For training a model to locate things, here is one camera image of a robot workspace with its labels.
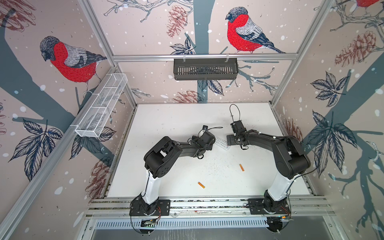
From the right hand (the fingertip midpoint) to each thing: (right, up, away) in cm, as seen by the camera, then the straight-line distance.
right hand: (235, 141), depth 98 cm
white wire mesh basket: (-77, +13, -27) cm, 83 cm away
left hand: (-21, +1, -1) cm, 21 cm away
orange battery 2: (-23, -22, -17) cm, 36 cm away
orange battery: (+1, -14, -11) cm, 18 cm away
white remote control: (-10, -1, -3) cm, 10 cm away
